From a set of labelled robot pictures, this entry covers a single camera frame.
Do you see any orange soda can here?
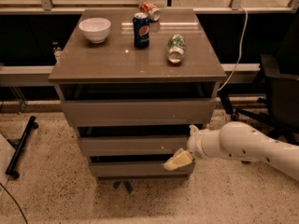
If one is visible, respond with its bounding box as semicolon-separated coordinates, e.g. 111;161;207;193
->
140;1;161;21

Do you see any grey drawer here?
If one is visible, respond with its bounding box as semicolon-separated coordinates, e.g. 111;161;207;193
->
89;161;195;178
61;99;216;127
78;135;189;157

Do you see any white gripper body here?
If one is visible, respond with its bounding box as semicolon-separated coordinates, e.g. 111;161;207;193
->
187;129;221;160

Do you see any white cable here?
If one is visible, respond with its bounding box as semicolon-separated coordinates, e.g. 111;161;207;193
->
217;7;249;92

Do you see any blue pepsi can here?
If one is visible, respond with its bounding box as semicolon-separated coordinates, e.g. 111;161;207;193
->
133;12;150;49

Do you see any black wheeled stand leg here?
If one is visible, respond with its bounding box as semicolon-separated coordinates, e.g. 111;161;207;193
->
6;116;38;179

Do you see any green soda can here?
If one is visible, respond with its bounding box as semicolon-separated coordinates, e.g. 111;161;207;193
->
167;34;186;63

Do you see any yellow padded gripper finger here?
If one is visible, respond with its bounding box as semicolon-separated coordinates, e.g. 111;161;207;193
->
163;148;193;171

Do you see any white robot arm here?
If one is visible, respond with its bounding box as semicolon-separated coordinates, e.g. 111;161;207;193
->
164;121;299;180

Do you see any grey bottom drawer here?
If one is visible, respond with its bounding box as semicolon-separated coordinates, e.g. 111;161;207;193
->
89;161;195;178

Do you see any grey top drawer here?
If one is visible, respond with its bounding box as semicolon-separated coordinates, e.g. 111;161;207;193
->
61;99;216;127

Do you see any black office chair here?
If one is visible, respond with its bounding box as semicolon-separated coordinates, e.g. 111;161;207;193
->
219;13;299;145

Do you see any white ceramic bowl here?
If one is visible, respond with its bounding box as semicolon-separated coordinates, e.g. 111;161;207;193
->
78;18;111;44

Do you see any black floor cable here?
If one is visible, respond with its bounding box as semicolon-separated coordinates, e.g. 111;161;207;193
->
0;184;28;224

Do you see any grey drawer cabinet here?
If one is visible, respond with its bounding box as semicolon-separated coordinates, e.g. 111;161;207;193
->
48;7;228;183

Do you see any blue tape cross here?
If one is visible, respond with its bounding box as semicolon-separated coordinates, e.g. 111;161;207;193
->
112;180;135;195

